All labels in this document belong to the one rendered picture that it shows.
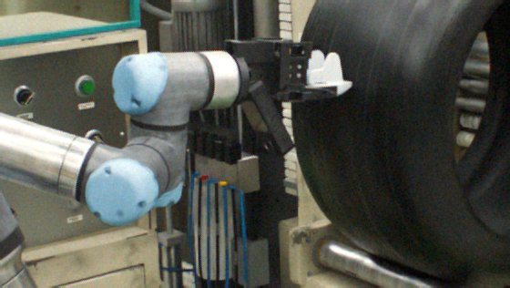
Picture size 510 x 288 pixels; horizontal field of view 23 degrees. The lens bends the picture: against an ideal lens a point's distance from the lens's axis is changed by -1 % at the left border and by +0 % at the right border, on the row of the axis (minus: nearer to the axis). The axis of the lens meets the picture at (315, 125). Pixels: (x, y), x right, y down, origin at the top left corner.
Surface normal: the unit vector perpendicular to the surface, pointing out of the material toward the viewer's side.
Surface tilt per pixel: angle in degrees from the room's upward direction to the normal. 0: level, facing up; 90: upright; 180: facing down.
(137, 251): 90
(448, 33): 84
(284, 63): 89
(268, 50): 89
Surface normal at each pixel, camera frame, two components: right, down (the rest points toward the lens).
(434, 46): -0.09, -0.14
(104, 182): -0.14, 0.23
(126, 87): -0.78, 0.06
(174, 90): 0.61, 0.26
